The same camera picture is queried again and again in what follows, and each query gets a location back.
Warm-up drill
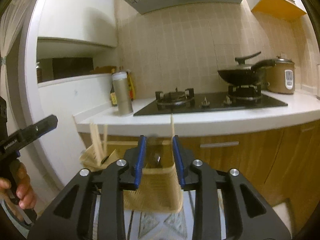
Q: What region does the orange white wall cabinet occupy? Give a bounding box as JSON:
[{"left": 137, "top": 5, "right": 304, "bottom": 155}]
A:
[{"left": 246, "top": 0, "right": 307, "bottom": 21}]

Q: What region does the dark sauce bottle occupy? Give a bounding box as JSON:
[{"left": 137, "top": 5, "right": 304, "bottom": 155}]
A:
[{"left": 110, "top": 84, "right": 117, "bottom": 107}]

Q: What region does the black gas hob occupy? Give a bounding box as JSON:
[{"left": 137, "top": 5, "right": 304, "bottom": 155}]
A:
[{"left": 134, "top": 85, "right": 287, "bottom": 116}]

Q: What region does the grey tall canister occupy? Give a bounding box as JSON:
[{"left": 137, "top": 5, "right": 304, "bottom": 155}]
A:
[{"left": 112, "top": 72, "right": 133, "bottom": 115}]

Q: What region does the person left hand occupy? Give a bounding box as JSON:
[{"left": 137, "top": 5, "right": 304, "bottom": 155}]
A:
[{"left": 1, "top": 162, "right": 37, "bottom": 213}]

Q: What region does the brown rice cooker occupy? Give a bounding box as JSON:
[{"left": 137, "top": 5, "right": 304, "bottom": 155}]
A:
[{"left": 266, "top": 57, "right": 295, "bottom": 94}]

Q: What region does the red label sauce bottle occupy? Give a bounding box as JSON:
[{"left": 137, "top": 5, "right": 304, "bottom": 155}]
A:
[{"left": 126, "top": 70, "right": 136, "bottom": 101}]

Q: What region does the black wok with lid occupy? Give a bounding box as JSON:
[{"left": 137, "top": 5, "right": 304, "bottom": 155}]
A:
[{"left": 217, "top": 51, "right": 276, "bottom": 86}]

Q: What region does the wooden chopstick pair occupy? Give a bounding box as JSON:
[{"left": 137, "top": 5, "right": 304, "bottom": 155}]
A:
[
  {"left": 103, "top": 124, "right": 107, "bottom": 156},
  {"left": 93, "top": 124, "right": 106, "bottom": 164}
]

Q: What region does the blue patterned tablecloth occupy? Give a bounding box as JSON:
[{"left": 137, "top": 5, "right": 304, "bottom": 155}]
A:
[{"left": 92, "top": 189, "right": 228, "bottom": 240}]

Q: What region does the beige plastic utensil basket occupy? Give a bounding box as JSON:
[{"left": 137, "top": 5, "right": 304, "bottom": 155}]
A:
[{"left": 79, "top": 140, "right": 183, "bottom": 213}]

